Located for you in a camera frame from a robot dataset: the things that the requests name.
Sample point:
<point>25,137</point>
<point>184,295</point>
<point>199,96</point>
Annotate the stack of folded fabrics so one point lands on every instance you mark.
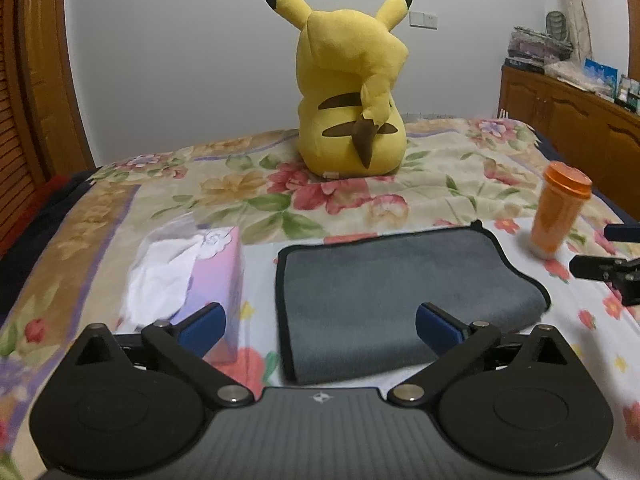
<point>533,51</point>

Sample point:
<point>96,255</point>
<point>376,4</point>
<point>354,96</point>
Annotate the floral blanket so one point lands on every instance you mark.
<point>455,171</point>

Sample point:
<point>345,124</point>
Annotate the wooden cabinet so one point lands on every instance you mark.
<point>596,136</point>

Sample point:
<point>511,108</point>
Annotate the wooden slatted wardrobe door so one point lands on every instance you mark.
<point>43,140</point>

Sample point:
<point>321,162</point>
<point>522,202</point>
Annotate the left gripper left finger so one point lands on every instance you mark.
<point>179,350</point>

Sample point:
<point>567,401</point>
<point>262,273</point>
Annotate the yellow Pikachu plush toy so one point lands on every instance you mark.
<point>347,65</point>

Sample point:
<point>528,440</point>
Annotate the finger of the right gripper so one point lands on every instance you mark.
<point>622,275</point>
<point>622,232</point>

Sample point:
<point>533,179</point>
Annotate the green fan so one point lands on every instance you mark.
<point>556,26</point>

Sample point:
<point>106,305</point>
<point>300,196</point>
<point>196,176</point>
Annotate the white wall switch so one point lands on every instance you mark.
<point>423,20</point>

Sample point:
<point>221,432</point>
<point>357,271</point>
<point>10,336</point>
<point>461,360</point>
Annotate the blue picture box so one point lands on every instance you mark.
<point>602,77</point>

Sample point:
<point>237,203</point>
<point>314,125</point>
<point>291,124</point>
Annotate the beige patterned curtain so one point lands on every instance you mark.
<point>579,29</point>

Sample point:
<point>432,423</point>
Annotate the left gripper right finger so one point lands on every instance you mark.
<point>458,348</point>

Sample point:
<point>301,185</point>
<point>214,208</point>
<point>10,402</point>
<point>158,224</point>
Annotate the orange lidded cup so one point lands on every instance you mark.
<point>564,192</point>

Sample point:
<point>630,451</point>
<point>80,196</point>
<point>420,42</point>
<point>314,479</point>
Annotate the white strawberry print cloth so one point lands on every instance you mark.
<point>602,333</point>

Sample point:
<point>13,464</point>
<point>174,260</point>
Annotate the purple and grey towel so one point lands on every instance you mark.
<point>347,310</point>

